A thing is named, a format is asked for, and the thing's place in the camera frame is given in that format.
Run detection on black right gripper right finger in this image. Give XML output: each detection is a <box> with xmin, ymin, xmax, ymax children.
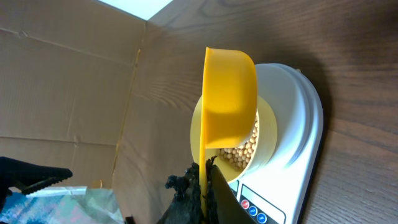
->
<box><xmin>205</xmin><ymin>156</ymin><xmax>256</xmax><ymax>224</ymax></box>

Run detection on crinkled plastic bag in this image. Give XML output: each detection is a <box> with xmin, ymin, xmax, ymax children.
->
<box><xmin>1</xmin><ymin>187</ymin><xmax>125</xmax><ymax>224</ymax></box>

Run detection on yellow plastic measuring scoop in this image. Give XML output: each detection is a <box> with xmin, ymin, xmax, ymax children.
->
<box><xmin>199</xmin><ymin>47</ymin><xmax>257</xmax><ymax>217</ymax></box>

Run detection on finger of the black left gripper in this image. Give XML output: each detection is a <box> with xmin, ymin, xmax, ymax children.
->
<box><xmin>1</xmin><ymin>157</ymin><xmax>73</xmax><ymax>211</ymax></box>

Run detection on brown cardboard box wall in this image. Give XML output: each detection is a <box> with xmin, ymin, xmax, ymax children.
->
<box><xmin>1</xmin><ymin>0</ymin><xmax>146</xmax><ymax>188</ymax></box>

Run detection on soybeans in bowl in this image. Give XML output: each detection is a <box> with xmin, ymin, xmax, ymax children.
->
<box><xmin>216</xmin><ymin>114</ymin><xmax>259</xmax><ymax>170</ymax></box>

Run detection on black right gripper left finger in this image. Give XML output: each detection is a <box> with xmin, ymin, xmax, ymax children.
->
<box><xmin>157</xmin><ymin>162</ymin><xmax>201</xmax><ymax>224</ymax></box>

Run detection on white digital kitchen scale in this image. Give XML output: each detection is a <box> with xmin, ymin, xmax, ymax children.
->
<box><xmin>229</xmin><ymin>63</ymin><xmax>324</xmax><ymax>223</ymax></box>

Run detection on pale yellow plastic bowl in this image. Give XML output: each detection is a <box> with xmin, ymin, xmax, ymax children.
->
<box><xmin>190</xmin><ymin>96</ymin><xmax>277</xmax><ymax>183</ymax></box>

